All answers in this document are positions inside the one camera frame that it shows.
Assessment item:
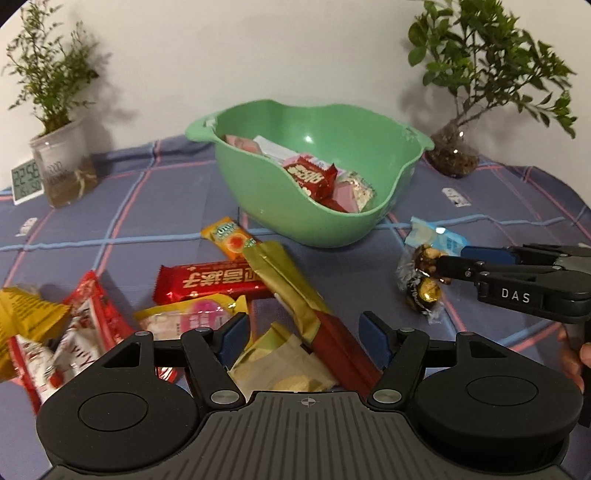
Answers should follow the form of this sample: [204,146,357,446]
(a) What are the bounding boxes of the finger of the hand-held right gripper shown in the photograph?
[461,244,591,267]
[435,255,559,286]

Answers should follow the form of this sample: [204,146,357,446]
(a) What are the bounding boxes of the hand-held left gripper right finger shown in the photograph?
[359,311,509,411]

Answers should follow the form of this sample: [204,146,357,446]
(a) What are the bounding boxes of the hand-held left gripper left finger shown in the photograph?
[99,313,250,411]

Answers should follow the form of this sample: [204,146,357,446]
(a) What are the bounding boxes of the gold chocolate clear bag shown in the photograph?
[394,244,448,320]

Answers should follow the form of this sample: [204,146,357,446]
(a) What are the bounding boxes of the gold and red long packet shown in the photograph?
[241,240,385,393]

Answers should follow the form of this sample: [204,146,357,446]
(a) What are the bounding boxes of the pink small packet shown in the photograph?
[323,170,376,214]

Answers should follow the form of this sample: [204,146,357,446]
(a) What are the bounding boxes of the green plastic bowl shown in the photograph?
[185,99,435,249]

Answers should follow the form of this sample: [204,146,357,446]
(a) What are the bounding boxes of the red small flower packet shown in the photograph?
[281,154,341,202]

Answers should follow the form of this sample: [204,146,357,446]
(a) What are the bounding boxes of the pink peach packet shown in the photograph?
[225,135,262,154]

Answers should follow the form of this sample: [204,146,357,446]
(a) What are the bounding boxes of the white long packet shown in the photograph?
[253,135,301,163]

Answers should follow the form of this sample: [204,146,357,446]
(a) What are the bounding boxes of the person's right hand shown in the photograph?
[558,324,583,394]

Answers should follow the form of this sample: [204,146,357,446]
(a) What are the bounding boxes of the light blue small packet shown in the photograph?
[403,216,470,258]

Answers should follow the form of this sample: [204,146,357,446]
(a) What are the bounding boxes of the pink and yellow packet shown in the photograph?
[133,294,249,343]

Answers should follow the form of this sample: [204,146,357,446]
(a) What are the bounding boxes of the yellow green clear packet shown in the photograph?
[228,322,341,394]

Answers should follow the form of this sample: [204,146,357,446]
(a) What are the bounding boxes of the orange candy packet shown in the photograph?
[201,217,258,260]

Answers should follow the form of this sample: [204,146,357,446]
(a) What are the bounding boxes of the leafy plant in glass vase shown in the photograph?
[401,0,578,179]

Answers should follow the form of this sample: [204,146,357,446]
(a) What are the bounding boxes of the blue plaid tablecloth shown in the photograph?
[0,134,591,462]

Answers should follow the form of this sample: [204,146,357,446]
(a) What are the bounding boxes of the yellow snack packet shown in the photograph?
[0,285,73,384]

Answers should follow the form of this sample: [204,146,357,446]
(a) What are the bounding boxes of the feathery plant in clear cup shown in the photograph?
[4,0,116,209]

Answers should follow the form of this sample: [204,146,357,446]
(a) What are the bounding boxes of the white digital clock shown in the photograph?
[10,159,44,206]

